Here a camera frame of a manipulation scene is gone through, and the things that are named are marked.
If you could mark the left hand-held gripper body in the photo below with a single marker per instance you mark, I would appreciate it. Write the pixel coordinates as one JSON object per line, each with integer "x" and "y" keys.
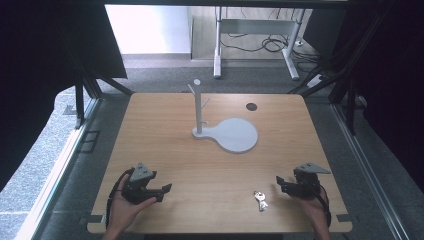
{"x": 141, "y": 173}

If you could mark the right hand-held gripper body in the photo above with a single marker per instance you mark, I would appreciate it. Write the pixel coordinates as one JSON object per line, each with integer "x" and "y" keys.
{"x": 308, "y": 180}

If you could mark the silver keys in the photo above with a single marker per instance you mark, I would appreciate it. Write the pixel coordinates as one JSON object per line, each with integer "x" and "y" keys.
{"x": 261, "y": 200}

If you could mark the white key stand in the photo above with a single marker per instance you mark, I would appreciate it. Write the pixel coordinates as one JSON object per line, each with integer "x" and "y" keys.
{"x": 230, "y": 133}

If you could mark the person's right hand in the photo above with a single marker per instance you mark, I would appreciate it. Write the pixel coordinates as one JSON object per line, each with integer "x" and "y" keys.
{"x": 311, "y": 208}

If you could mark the person's left hand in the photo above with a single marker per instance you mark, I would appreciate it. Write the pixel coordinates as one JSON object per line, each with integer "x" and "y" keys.
{"x": 124, "y": 210}

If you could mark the black round table grommet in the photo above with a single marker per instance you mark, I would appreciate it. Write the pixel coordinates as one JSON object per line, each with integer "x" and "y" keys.
{"x": 251, "y": 106}

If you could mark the white power strip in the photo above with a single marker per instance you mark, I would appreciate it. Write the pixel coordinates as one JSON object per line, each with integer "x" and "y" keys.
{"x": 315, "y": 80}

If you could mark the black curtain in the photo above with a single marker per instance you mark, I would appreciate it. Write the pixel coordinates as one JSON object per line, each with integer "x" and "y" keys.
{"x": 386, "y": 83}
{"x": 43, "y": 66}

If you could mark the black metal frame stand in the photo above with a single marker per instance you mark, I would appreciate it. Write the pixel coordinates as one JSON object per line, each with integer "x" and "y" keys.
{"x": 86, "y": 93}
{"x": 346, "y": 73}

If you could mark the white metal desk frame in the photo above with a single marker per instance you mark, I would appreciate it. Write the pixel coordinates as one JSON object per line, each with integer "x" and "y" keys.
{"x": 256, "y": 26}

